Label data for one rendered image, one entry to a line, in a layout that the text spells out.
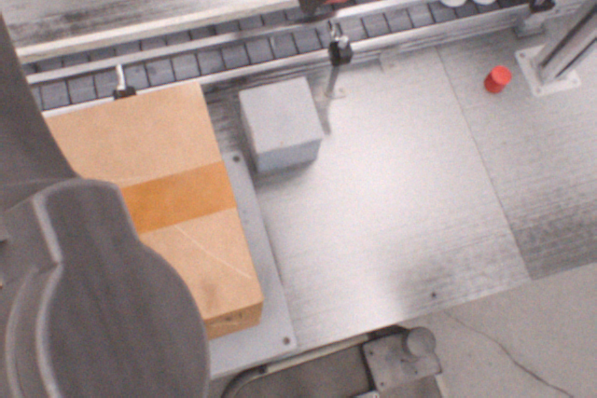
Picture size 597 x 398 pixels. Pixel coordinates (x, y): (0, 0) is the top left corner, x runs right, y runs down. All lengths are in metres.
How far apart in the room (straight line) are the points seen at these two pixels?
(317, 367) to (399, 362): 0.19
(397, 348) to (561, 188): 0.61
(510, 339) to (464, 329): 0.13
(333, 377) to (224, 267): 0.91
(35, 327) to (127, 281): 0.04
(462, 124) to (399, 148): 0.11
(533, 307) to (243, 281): 1.39
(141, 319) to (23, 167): 0.07
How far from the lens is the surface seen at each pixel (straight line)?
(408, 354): 1.43
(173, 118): 0.61
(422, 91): 0.98
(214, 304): 0.56
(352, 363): 1.45
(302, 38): 0.94
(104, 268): 0.21
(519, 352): 1.83
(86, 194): 0.22
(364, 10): 0.88
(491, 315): 1.81
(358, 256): 0.87
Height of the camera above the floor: 1.67
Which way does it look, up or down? 71 degrees down
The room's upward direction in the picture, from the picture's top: 12 degrees clockwise
